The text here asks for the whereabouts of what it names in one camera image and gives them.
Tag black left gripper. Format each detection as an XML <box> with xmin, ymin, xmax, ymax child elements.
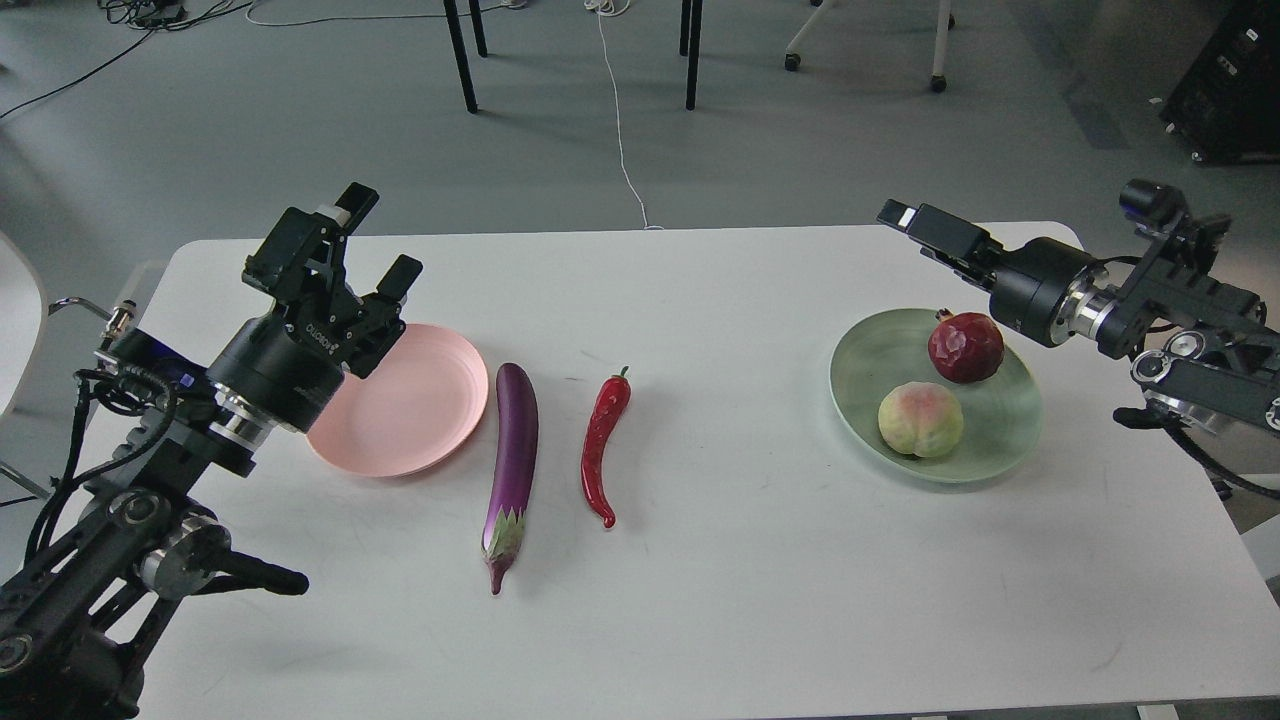
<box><xmin>207</xmin><ymin>183</ymin><xmax>422</xmax><ymax>433</ymax></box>

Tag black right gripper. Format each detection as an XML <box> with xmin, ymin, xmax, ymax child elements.
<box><xmin>877</xmin><ymin>199</ymin><xmax>1100</xmax><ymax>348</ymax></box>

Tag red pomegranate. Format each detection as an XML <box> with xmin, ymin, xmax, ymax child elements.
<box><xmin>925</xmin><ymin>307</ymin><xmax>1006</xmax><ymax>384</ymax></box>

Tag green pink peach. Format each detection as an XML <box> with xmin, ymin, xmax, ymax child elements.
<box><xmin>876</xmin><ymin>380</ymin><xmax>965</xmax><ymax>459</ymax></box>

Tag purple eggplant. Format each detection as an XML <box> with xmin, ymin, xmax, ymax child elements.
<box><xmin>483</xmin><ymin>363</ymin><xmax>540</xmax><ymax>596</ymax></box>

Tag red chili pepper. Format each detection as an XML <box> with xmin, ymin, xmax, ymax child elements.
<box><xmin>580</xmin><ymin>366</ymin><xmax>632</xmax><ymax>530</ymax></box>

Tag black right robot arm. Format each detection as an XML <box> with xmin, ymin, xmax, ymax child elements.
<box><xmin>877</xmin><ymin>179</ymin><xmax>1279</xmax><ymax>498</ymax></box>

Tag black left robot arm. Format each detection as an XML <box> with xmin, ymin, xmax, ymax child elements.
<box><xmin>1</xmin><ymin>183</ymin><xmax>422</xmax><ymax>719</ymax></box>

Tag pink plate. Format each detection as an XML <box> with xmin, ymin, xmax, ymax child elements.
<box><xmin>306</xmin><ymin>324</ymin><xmax>490</xmax><ymax>478</ymax></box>

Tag green plate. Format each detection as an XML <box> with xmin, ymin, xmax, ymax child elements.
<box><xmin>829</xmin><ymin>307</ymin><xmax>1043</xmax><ymax>486</ymax></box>

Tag white wheeled chair base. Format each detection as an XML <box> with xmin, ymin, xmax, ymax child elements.
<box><xmin>785</xmin><ymin>0</ymin><xmax>956</xmax><ymax>94</ymax></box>

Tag black table leg left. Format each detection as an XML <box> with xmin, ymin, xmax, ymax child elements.
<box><xmin>442</xmin><ymin>0</ymin><xmax>488</xmax><ymax>115</ymax></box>

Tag black table leg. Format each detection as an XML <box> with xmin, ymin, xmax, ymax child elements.
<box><xmin>678</xmin><ymin>0</ymin><xmax>704</xmax><ymax>111</ymax></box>
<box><xmin>442</xmin><ymin>0</ymin><xmax>488</xmax><ymax>115</ymax></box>

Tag black equipment case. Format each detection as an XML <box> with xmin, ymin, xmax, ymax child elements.
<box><xmin>1160</xmin><ymin>1</ymin><xmax>1279</xmax><ymax>165</ymax></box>

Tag white chair at left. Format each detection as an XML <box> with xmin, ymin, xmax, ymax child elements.
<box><xmin>0</xmin><ymin>231</ymin><xmax>136</xmax><ymax>501</ymax></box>

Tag black table leg right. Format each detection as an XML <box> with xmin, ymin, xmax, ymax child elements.
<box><xmin>678</xmin><ymin>0</ymin><xmax>704</xmax><ymax>111</ymax></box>

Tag black floor cables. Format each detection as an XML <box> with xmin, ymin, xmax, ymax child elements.
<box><xmin>0</xmin><ymin>0</ymin><xmax>256</xmax><ymax>123</ymax></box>

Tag white floor cable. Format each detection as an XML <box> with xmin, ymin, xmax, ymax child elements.
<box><xmin>584</xmin><ymin>0</ymin><xmax>666</xmax><ymax>232</ymax></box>

